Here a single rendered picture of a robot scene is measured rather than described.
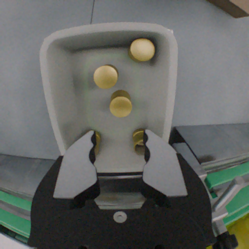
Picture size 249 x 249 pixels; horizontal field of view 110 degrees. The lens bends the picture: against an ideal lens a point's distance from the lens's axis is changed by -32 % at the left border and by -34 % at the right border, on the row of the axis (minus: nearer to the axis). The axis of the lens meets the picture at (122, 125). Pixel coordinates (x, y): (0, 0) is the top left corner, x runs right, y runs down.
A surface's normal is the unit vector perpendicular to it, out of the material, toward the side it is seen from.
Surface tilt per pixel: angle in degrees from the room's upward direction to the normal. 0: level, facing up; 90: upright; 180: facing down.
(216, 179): 90
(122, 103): 0
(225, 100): 0
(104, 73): 0
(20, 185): 90
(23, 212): 90
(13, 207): 90
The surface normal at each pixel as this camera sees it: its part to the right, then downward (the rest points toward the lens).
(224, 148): -0.02, -0.88
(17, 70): 0.03, 0.46
